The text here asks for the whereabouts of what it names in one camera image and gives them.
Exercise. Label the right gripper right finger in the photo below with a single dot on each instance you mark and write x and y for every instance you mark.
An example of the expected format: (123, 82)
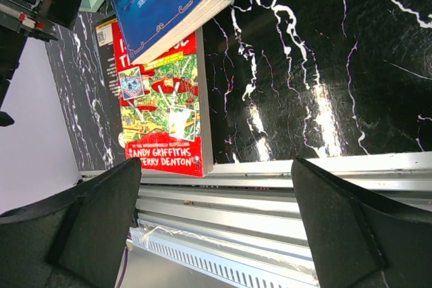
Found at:
(359, 238)

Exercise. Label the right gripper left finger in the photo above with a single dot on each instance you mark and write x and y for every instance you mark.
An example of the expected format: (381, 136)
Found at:
(75, 238)

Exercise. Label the red 13-Storey Treehouse book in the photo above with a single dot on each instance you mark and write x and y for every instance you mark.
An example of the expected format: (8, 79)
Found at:
(164, 115)

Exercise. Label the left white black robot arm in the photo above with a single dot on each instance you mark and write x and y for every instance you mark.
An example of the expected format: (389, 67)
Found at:
(23, 19)

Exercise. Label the white slotted cable duct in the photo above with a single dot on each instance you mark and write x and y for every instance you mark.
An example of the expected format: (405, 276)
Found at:
(232, 266)

